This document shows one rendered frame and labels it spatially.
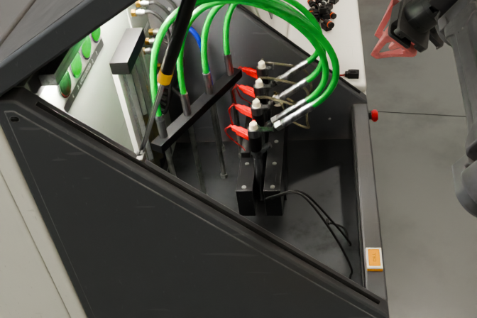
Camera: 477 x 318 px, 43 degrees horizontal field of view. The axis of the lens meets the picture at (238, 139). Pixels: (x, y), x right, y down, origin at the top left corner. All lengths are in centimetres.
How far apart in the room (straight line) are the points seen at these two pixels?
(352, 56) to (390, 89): 160
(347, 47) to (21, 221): 108
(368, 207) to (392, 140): 169
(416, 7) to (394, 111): 217
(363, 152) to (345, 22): 59
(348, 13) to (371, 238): 91
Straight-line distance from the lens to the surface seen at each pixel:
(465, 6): 94
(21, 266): 120
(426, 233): 260
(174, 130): 135
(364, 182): 140
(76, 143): 93
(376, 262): 123
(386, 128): 308
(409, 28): 105
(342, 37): 186
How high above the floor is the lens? 191
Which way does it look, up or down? 39 degrees down
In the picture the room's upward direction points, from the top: 8 degrees counter-clockwise
